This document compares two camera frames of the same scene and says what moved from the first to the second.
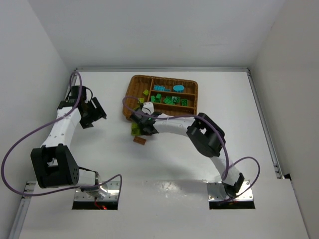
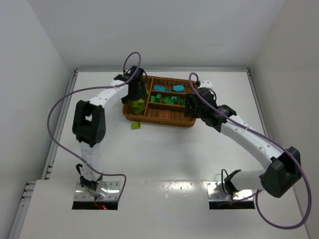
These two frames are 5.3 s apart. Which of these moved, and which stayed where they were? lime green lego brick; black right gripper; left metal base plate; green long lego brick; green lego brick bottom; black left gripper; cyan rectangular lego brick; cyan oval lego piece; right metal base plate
Moved: black left gripper; black right gripper
Stayed: lime green lego brick; cyan rectangular lego brick; cyan oval lego piece; left metal base plate; right metal base plate; green lego brick bottom; green long lego brick
